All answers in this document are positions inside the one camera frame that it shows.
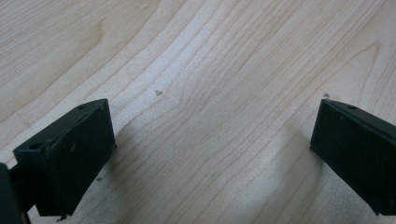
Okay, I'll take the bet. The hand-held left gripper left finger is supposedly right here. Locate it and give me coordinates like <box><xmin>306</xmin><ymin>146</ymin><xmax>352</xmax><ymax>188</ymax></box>
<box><xmin>12</xmin><ymin>98</ymin><xmax>118</xmax><ymax>218</ymax></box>

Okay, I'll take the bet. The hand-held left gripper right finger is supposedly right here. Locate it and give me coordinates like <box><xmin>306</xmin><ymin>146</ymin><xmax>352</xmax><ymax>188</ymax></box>
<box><xmin>309</xmin><ymin>98</ymin><xmax>396</xmax><ymax>217</ymax></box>

